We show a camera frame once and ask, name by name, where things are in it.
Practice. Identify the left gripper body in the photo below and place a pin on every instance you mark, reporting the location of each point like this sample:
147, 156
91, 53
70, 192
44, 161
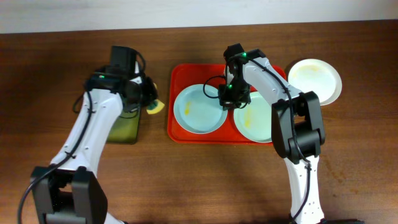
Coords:
149, 94

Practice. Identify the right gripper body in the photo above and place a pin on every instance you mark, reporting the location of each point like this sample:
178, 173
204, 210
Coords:
239, 96

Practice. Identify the green and yellow sponge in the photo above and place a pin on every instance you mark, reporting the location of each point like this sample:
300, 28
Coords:
151, 95

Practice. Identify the light green plate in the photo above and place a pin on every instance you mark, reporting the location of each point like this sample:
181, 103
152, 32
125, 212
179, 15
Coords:
254, 120

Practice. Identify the light blue plate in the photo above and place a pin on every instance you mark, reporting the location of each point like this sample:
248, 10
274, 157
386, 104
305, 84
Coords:
197, 109

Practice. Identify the white plate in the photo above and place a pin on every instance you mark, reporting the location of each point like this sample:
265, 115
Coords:
317, 76

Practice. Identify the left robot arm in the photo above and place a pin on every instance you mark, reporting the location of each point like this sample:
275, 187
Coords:
68, 191

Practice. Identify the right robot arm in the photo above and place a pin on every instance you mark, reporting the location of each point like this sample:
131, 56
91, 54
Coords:
297, 130

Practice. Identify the black tray with green liquid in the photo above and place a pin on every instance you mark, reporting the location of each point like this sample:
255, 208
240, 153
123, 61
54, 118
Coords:
125, 128

